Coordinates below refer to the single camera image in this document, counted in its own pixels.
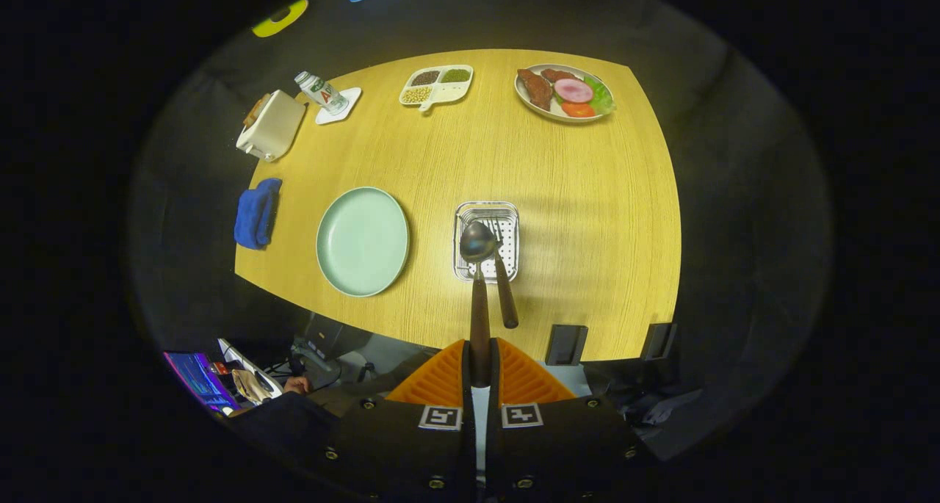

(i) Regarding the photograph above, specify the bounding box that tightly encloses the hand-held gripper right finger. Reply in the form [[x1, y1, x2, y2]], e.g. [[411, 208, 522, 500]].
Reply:
[[485, 338, 640, 503]]

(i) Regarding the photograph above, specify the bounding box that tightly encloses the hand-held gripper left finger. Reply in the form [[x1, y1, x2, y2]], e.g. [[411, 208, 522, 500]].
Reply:
[[323, 338, 478, 503]]

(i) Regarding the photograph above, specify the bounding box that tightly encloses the wooden handled metal fork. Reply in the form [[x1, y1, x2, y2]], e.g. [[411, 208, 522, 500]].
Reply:
[[488, 220, 520, 330]]

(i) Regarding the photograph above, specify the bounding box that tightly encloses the wooden handled metal spoon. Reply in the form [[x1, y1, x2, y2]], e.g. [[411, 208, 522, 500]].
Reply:
[[459, 221, 500, 388]]

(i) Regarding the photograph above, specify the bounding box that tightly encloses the black table leg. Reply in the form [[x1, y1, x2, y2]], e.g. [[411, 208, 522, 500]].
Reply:
[[640, 322, 678, 362], [544, 324, 589, 366]]

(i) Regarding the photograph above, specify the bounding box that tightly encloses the black computer box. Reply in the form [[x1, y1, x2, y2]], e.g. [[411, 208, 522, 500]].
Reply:
[[303, 312, 368, 361]]

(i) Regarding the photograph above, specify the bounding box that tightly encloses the pale green plate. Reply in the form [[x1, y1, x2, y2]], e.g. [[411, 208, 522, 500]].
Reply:
[[316, 187, 411, 298]]

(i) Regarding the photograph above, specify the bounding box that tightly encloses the white edged monitor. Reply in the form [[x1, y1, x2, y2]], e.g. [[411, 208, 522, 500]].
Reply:
[[218, 338, 285, 399]]

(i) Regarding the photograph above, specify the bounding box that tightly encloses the computer monitor with lit screen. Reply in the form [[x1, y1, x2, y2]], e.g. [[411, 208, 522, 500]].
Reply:
[[163, 352, 239, 413]]

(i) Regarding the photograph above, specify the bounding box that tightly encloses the blue folded cloth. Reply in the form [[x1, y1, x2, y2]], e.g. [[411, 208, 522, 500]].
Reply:
[[234, 178, 283, 251]]

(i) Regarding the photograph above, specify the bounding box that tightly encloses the white food plate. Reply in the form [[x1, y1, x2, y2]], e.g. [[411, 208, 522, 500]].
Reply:
[[514, 64, 616, 125]]

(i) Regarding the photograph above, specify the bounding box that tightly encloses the white divided bean tray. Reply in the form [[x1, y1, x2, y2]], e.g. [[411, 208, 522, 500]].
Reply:
[[399, 65, 474, 113]]

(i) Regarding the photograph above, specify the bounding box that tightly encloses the large brown meat slice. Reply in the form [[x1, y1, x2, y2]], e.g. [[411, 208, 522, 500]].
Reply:
[[517, 68, 555, 112]]

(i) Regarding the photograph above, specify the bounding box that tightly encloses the white square coaster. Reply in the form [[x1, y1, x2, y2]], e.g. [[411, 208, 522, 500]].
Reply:
[[315, 87, 363, 126]]

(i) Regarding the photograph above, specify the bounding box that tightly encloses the pink ham slice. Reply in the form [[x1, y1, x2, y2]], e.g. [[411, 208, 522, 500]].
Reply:
[[553, 78, 594, 104]]

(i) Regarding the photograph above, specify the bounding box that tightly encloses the white toaster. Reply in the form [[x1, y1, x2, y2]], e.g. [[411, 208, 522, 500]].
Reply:
[[236, 90, 307, 162]]

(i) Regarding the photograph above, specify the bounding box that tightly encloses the green lettuce leaf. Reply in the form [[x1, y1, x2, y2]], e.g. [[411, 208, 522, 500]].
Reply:
[[584, 76, 615, 116]]

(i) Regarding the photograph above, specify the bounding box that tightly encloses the small plastic drink bottle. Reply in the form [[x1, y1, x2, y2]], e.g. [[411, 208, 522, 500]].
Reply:
[[294, 70, 350, 116]]

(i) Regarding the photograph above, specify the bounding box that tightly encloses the toast slice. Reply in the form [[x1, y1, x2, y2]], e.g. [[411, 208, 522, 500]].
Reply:
[[243, 94, 272, 129]]

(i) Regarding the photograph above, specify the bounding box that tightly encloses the metal wire basket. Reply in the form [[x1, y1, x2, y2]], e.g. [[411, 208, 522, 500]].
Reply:
[[452, 200, 521, 283]]

